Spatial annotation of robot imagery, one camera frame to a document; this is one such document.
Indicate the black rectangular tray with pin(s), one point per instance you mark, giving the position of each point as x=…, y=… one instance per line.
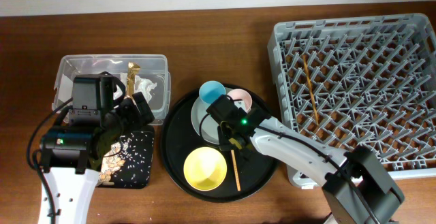
x=136, y=169

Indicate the yellow bowl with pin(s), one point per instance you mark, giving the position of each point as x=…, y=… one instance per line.
x=205, y=169

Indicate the blue cup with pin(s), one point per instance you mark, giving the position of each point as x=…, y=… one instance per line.
x=210, y=91

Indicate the grey plate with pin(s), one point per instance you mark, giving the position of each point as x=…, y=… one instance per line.
x=203, y=123

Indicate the round black serving tray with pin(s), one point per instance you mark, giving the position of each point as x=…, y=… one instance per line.
x=179, y=138

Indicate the grey dishwasher rack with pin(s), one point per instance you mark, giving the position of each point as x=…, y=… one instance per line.
x=373, y=81

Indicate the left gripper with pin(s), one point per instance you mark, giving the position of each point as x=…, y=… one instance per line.
x=135, y=121

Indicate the white napkin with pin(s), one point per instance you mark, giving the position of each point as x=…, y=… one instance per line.
x=143, y=85

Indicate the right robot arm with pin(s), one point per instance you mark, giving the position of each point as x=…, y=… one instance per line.
x=355, y=184

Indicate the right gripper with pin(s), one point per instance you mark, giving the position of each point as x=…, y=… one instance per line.
x=223, y=141

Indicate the food scraps and rice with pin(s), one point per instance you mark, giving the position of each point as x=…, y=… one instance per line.
x=116, y=162

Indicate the clear plastic bin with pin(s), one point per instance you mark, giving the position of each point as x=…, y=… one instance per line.
x=153, y=67

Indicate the wooden chopstick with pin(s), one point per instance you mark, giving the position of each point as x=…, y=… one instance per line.
x=237, y=181
x=310, y=88

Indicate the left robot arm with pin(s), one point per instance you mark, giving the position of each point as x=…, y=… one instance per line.
x=97, y=142

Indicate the pink cup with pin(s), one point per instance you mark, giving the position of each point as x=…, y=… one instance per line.
x=242, y=99

